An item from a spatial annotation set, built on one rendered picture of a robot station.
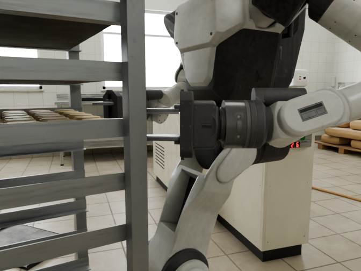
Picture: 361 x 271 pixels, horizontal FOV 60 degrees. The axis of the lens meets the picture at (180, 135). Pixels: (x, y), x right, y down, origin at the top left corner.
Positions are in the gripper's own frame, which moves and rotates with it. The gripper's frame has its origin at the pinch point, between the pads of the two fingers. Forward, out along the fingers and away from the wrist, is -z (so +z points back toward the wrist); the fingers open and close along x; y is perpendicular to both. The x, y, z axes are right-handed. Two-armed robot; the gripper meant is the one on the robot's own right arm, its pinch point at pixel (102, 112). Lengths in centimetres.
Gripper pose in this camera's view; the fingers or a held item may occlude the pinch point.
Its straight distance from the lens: 92.4
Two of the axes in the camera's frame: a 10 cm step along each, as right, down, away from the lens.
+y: 8.7, 0.7, -4.9
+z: 5.0, -1.2, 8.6
